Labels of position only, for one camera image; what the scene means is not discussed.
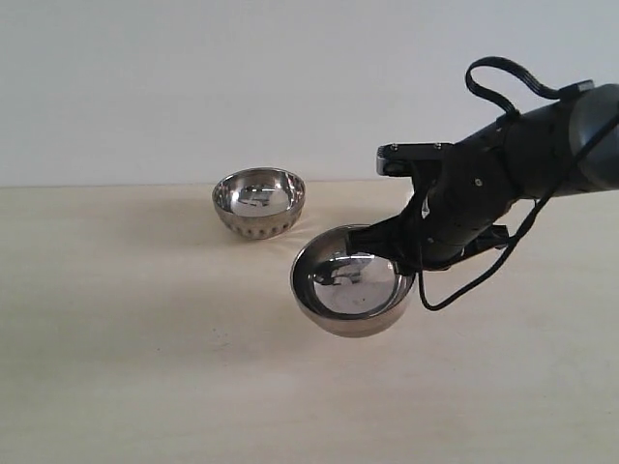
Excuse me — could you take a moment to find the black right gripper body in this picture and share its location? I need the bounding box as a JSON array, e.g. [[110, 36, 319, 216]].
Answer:
[[403, 126, 517, 269]]

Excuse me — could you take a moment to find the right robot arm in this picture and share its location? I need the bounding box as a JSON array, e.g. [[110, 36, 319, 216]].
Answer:
[[346, 84, 618, 270]]

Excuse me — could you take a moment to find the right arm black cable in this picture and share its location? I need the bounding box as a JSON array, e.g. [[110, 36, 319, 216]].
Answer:
[[418, 56, 619, 311]]

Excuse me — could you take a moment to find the smooth steel bowl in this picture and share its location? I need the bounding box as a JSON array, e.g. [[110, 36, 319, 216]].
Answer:
[[289, 224, 415, 338]]

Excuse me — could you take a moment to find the ribbed steel bowl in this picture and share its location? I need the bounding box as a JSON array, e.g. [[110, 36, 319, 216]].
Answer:
[[211, 167, 307, 240]]

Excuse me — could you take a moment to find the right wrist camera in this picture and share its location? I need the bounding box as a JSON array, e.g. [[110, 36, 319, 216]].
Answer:
[[375, 142, 454, 179]]

